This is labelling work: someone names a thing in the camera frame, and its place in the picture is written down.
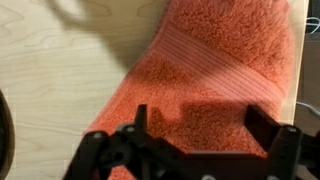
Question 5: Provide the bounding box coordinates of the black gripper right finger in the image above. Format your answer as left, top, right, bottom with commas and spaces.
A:
244, 104, 303, 180

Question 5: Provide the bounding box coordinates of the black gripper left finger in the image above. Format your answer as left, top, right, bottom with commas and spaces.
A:
64, 104, 158, 180

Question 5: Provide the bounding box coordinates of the orange terry towel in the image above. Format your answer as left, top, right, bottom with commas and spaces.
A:
83, 0, 296, 180

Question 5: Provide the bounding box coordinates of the white blue tennis racket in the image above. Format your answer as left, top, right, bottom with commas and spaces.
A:
0, 88, 17, 179

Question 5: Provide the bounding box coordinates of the thin white cable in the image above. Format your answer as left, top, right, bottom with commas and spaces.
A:
295, 100, 320, 117

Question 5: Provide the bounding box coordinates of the looped white cable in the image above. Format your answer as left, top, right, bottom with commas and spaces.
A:
305, 15, 320, 35

